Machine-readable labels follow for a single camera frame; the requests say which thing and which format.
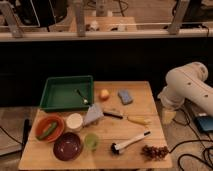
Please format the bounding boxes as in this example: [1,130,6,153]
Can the green plastic cup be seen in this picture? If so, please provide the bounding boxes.
[84,133,99,150]

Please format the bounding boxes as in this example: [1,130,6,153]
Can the green plastic tray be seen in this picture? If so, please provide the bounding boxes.
[40,75,94,112]

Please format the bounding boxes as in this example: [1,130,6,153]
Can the black eraser marker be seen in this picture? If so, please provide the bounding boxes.
[103,112,123,119]

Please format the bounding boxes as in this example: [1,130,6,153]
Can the blue box on floor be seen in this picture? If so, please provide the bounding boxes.
[195,116,213,133]

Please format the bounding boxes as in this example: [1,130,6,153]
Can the small apple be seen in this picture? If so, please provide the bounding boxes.
[99,89,110,101]

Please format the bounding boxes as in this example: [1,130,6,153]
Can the black cable on floor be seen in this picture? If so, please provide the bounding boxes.
[168,106,213,171]

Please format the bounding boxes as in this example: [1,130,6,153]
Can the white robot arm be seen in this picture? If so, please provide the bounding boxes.
[157,62,213,124]

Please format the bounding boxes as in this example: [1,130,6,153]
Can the blue sponge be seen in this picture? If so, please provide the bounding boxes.
[118,90,133,105]

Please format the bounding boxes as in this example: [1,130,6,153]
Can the white black brush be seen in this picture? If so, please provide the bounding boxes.
[111,131,151,155]

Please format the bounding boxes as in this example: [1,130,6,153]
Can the black device left edge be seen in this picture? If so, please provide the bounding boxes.
[21,119,31,151]

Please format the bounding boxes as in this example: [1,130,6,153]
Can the green cucumber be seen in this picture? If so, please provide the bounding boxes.
[36,122,58,140]

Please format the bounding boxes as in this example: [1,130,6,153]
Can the orange bowl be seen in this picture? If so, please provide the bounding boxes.
[35,115,65,142]

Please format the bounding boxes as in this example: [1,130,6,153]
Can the grey folded cloth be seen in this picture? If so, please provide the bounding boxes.
[83,103,104,126]

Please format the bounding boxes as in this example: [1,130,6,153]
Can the dark purple bowl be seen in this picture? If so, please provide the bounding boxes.
[53,132,83,161]

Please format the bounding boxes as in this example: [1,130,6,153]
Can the metal spoon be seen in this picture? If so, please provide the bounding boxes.
[75,89,89,105]

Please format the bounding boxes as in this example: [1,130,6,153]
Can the bunch of dark grapes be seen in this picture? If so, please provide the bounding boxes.
[141,145,169,161]

